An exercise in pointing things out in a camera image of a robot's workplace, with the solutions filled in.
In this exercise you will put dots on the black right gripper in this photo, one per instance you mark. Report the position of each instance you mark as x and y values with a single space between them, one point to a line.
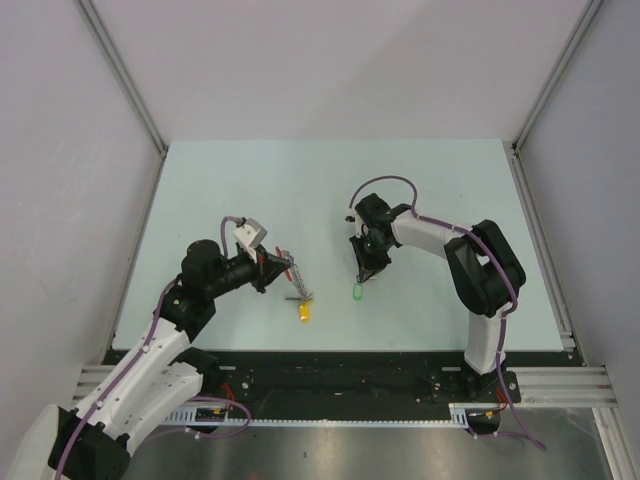
369 267

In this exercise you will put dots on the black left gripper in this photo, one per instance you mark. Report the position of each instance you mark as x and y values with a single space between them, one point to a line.
264 273

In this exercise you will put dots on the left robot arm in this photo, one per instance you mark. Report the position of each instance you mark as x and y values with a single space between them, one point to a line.
98 437

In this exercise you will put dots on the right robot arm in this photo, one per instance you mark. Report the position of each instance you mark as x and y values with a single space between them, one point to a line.
486 273

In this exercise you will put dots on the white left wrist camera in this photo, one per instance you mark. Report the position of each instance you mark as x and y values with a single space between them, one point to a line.
249 234

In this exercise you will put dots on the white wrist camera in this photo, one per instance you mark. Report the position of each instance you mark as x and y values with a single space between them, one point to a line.
249 234
360 227

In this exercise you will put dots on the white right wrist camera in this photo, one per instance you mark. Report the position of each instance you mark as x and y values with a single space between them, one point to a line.
360 227

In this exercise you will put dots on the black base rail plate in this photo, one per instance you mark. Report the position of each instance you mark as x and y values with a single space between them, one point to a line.
338 385

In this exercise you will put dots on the white slotted cable duct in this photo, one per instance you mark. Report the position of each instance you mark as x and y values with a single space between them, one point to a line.
192 416

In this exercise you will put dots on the right aluminium frame post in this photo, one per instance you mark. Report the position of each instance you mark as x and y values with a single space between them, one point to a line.
586 21

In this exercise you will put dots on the aluminium frame post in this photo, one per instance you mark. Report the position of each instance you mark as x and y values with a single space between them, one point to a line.
586 21
114 60

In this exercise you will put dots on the left aluminium frame post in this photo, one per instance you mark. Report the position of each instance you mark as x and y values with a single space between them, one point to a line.
114 60

